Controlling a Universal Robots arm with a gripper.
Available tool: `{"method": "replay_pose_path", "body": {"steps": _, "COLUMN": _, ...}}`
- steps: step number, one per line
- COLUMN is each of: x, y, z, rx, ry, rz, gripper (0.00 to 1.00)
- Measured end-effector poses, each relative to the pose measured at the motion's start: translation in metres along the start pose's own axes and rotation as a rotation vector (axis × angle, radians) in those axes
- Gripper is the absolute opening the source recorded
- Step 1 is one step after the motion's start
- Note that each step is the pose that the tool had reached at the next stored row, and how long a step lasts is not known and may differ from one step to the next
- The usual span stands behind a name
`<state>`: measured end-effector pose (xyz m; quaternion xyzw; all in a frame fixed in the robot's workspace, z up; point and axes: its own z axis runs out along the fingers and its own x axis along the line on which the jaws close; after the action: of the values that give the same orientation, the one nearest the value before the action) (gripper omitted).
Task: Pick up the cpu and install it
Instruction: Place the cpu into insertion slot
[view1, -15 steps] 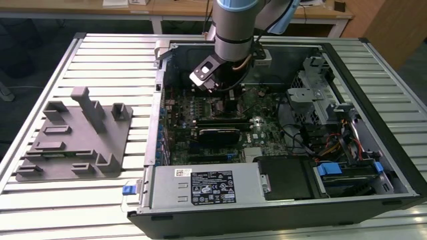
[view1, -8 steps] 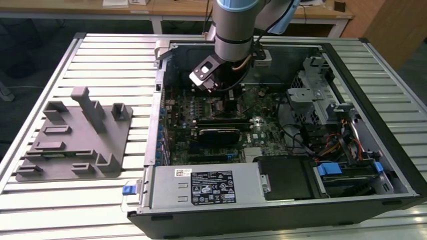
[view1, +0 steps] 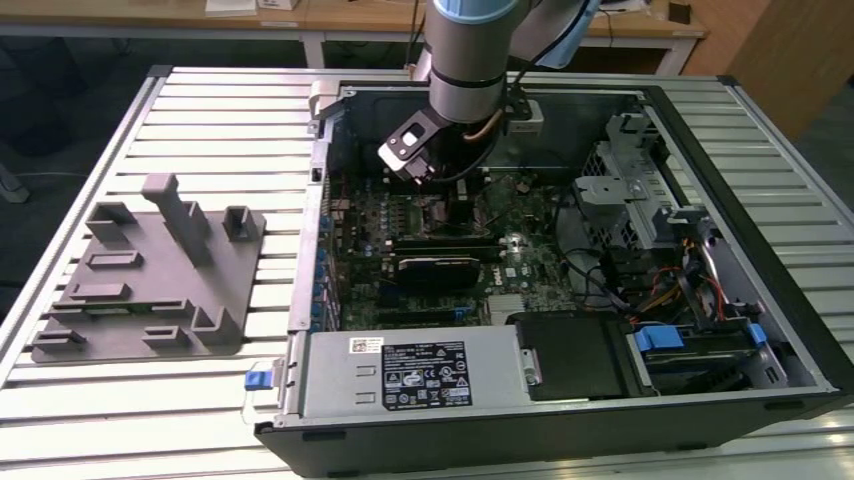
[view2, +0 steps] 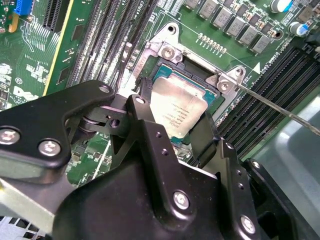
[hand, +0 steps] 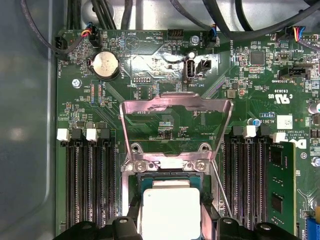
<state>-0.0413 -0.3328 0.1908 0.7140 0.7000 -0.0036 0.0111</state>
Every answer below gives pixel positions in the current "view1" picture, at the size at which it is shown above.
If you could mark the hard disk in blue carrier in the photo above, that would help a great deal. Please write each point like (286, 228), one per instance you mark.
(657, 340)

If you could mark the small silver heatsink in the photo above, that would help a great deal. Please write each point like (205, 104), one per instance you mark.
(509, 309)

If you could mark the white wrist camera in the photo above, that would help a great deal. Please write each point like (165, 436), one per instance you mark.
(408, 145)

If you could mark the white box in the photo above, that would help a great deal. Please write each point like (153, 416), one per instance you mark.
(230, 5)
(277, 4)

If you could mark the black RAM slot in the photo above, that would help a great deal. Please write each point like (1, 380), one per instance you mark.
(441, 245)
(448, 254)

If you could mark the grey parts rack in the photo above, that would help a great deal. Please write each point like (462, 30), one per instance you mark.
(167, 280)

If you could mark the silver drive cage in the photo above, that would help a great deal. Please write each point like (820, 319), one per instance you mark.
(621, 197)

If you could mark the grey power supply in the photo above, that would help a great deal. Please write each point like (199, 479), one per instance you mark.
(334, 370)

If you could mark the wooden desk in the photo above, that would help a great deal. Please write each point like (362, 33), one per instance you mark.
(201, 20)

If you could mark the small dark box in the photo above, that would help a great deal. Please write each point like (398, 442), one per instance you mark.
(680, 12)

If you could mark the black graphics card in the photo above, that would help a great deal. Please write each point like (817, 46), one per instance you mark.
(437, 272)

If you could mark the blue case latch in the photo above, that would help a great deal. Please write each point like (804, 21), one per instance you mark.
(259, 381)

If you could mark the green RAM stick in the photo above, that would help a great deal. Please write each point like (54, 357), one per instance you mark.
(117, 310)

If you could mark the grey floor stand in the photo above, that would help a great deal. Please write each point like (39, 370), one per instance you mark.
(14, 192)

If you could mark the black open PC case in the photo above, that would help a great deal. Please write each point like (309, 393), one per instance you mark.
(468, 445)

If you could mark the wooden cabinet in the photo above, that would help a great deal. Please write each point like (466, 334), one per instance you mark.
(788, 60)

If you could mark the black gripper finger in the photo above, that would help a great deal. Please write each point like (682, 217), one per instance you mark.
(461, 205)

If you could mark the black plastic shroud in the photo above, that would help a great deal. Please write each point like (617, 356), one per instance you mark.
(574, 355)

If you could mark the grey case bracket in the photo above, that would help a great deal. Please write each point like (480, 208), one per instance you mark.
(324, 100)

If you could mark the green motherboard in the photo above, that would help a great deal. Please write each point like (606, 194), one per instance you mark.
(534, 280)

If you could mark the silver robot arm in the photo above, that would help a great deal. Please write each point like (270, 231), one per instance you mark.
(468, 60)

